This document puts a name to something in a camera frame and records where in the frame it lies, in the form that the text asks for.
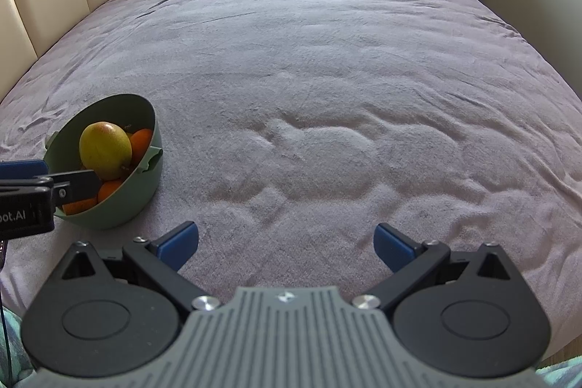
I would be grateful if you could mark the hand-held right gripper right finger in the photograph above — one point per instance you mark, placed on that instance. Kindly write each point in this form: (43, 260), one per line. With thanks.
(393, 245)

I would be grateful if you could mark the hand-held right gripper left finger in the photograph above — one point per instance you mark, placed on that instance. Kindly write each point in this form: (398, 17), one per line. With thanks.
(179, 242)

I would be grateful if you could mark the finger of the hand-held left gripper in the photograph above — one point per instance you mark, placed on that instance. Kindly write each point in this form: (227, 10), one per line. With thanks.
(75, 184)
(22, 170)

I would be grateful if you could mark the orange mandarin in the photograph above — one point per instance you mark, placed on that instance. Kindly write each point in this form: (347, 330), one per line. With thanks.
(78, 206)
(142, 142)
(109, 190)

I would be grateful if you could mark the large yellow green apple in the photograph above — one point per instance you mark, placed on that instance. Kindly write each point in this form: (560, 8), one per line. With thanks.
(104, 149)

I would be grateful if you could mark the green colander bowl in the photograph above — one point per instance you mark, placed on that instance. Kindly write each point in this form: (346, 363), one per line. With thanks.
(136, 197)

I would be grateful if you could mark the teal patterned clothing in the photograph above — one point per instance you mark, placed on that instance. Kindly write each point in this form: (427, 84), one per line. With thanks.
(13, 370)

